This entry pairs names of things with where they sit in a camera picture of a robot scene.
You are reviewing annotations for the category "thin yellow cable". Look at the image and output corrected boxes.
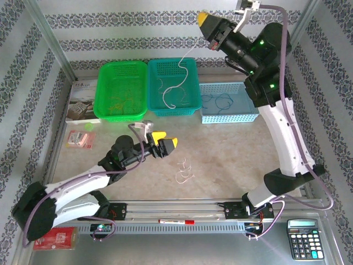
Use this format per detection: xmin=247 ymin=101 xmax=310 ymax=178
xmin=109 ymin=100 xmax=124 ymax=113
xmin=109 ymin=89 xmax=136 ymax=111

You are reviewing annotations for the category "thin blue cable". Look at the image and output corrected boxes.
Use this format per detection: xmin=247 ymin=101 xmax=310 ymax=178
xmin=214 ymin=93 xmax=234 ymax=114
xmin=200 ymin=93 xmax=220 ymax=105

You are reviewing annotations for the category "pink blister package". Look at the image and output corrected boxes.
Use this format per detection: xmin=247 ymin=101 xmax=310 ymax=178
xmin=67 ymin=130 xmax=97 ymax=150

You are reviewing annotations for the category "teal plastic basket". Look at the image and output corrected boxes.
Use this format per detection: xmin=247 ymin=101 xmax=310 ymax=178
xmin=147 ymin=57 xmax=201 ymax=117

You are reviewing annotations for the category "light blue plastic basket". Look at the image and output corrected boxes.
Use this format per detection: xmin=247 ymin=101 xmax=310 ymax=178
xmin=199 ymin=82 xmax=260 ymax=124

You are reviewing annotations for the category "green plastic basket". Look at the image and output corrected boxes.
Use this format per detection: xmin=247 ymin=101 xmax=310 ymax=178
xmin=93 ymin=60 xmax=148 ymax=122

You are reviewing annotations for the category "white book box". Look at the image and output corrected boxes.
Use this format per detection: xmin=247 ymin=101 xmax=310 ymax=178
xmin=65 ymin=79 xmax=101 ymax=124

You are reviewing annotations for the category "red white marker pen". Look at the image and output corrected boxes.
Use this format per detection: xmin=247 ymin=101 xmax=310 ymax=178
xmin=158 ymin=219 xmax=195 ymax=225

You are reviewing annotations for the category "small circuit board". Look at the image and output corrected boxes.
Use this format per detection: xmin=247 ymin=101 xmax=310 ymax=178
xmin=90 ymin=223 xmax=113 ymax=233

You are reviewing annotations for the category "red packet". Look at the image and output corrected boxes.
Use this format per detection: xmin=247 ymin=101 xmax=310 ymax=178
xmin=33 ymin=226 xmax=79 ymax=251

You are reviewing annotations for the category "black desk calculator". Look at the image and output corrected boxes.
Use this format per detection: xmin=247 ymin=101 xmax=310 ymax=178
xmin=286 ymin=219 xmax=325 ymax=261

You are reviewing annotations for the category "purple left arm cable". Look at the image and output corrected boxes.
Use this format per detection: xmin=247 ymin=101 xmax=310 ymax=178
xmin=22 ymin=123 xmax=146 ymax=248

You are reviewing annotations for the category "aluminium frame post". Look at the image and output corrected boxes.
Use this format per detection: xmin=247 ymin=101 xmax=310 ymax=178
xmin=288 ymin=0 xmax=324 ymax=42
xmin=24 ymin=0 xmax=77 ymax=81

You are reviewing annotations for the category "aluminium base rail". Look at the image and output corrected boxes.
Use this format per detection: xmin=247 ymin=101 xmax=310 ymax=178
xmin=109 ymin=197 xmax=249 ymax=221

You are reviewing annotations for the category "grey slotted cable duct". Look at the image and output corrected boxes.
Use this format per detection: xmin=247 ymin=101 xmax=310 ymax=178
xmin=77 ymin=222 xmax=247 ymax=235

